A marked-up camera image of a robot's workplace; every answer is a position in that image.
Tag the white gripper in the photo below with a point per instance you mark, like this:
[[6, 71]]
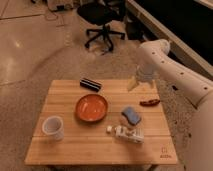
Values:
[[143, 74]]

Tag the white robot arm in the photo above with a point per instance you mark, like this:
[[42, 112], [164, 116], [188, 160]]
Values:
[[153, 56]]

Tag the dark red chili pepper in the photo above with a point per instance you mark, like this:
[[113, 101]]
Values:
[[149, 103]]

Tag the blue sponge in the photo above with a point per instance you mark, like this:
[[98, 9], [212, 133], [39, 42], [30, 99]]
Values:
[[131, 115]]

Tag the white plastic bottle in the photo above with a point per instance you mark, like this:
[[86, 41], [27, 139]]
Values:
[[134, 135]]

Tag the black striped box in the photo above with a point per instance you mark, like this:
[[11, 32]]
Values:
[[89, 84]]

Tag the orange bowl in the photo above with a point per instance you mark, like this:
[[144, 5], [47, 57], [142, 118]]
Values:
[[91, 108]]

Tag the wooden table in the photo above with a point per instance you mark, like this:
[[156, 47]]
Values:
[[89, 144]]

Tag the black office chair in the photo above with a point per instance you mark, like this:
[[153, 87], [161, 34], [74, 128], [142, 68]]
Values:
[[101, 14]]

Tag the white plastic cup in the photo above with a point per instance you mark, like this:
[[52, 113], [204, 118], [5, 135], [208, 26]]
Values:
[[53, 126]]

